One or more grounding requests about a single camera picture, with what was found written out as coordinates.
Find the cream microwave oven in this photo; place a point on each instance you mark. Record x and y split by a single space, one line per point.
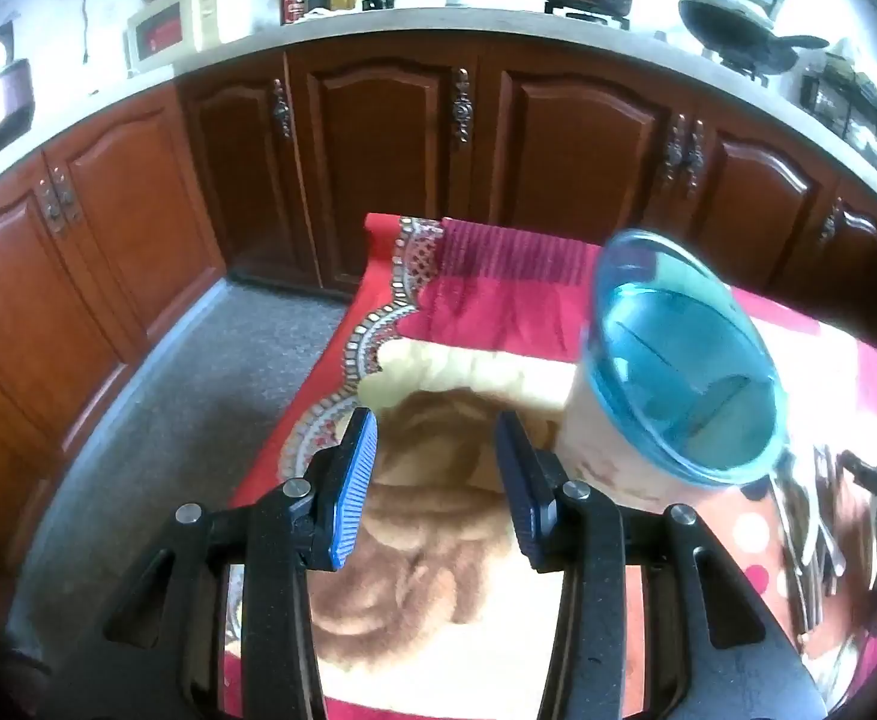
191 15

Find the blue transparent utensil cup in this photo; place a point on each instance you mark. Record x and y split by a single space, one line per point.
678 360

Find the gas stove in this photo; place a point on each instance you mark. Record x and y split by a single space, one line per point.
588 13

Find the black wok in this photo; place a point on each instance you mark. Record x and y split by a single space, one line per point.
731 34

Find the red printed blanket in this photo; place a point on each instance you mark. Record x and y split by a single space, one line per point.
483 315

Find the pile of metal cutlery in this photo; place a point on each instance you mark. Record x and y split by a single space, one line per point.
806 540

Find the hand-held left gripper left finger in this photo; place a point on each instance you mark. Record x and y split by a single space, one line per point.
352 480

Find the grey kitchen countertop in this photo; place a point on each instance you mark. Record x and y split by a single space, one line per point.
408 19

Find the brown wooden base cabinets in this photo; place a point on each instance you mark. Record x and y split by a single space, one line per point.
378 157

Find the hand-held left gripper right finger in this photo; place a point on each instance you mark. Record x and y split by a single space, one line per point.
521 487

